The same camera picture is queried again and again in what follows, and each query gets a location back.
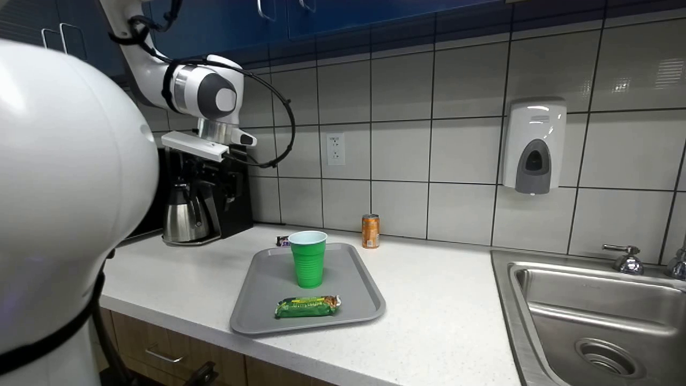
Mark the blue upper cabinets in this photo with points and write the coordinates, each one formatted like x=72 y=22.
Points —
x=428 y=17

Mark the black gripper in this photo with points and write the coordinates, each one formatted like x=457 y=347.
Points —
x=214 y=173

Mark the orange soda can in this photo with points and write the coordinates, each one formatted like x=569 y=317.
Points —
x=369 y=232

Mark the chrome sink faucet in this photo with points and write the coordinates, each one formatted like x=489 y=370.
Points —
x=678 y=263

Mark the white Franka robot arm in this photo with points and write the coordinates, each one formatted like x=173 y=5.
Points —
x=65 y=216

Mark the grey plastic tray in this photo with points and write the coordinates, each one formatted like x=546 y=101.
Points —
x=344 y=292

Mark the black coffee maker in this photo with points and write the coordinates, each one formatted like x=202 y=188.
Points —
x=231 y=206

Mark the white wall outlet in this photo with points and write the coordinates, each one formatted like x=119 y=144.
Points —
x=334 y=151

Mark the wooden lower cabinet drawers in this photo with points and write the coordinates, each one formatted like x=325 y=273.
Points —
x=141 y=343

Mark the green plastic cup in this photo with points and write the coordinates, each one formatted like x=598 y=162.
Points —
x=308 y=261

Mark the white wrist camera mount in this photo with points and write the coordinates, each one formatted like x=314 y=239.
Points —
x=193 y=144

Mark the white wall soap dispenser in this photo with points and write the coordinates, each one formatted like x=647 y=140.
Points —
x=533 y=142

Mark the green granola bar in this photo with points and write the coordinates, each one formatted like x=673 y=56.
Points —
x=306 y=307

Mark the stainless steel sink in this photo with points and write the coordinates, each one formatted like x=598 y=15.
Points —
x=601 y=323

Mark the chrome faucet knob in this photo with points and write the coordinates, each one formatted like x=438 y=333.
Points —
x=627 y=259

